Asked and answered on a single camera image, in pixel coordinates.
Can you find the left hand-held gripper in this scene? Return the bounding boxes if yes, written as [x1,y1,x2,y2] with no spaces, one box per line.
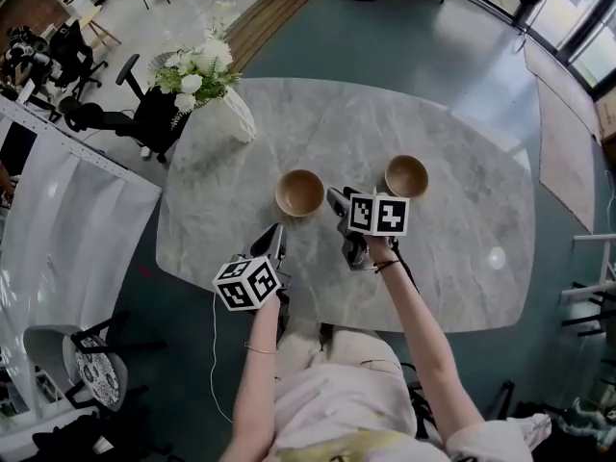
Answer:
[212,222,292,313]

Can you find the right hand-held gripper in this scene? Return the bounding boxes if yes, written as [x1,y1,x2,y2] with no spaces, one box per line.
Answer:
[326,187,411,272]

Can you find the wide wooden bowl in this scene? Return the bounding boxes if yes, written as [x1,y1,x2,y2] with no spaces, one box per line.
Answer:
[274,168,325,218]

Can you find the deep wooden bowl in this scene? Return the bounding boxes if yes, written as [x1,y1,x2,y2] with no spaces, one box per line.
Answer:
[384,154,429,198]

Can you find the person's left forearm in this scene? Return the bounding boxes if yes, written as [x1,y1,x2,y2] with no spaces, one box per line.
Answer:
[217,294,283,462]

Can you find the person's right forearm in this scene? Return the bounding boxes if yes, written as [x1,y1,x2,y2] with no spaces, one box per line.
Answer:
[365,235,486,445]

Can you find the white ribbed vase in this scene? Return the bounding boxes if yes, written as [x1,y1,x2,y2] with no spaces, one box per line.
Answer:
[211,86,257,143]

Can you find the person's cream clothing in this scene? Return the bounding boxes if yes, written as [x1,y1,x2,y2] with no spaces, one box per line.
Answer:
[267,319,552,462]

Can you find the white flower bouquet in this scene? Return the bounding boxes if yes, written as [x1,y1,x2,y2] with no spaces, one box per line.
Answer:
[147,25,242,129]

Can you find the striped wooden floor mat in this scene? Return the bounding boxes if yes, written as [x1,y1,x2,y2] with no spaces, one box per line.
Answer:
[224,0,335,75]

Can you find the beige floor mat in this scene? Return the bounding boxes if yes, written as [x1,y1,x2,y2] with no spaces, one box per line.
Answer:
[523,40,603,234]

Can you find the grey patterned cushion chair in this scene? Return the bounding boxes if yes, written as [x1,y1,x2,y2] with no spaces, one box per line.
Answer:
[22,311,167,412]

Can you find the white metal rack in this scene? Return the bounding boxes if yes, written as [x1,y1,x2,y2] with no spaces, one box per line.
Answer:
[558,232,616,307]

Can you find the black mesh office chair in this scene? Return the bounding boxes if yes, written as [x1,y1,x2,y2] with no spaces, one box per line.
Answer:
[47,19,110,102]

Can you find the white cable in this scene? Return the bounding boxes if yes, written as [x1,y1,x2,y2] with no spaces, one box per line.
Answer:
[209,292,235,425]

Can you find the white curtain frame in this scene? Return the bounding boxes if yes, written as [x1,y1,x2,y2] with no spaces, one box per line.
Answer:
[0,94,164,432]

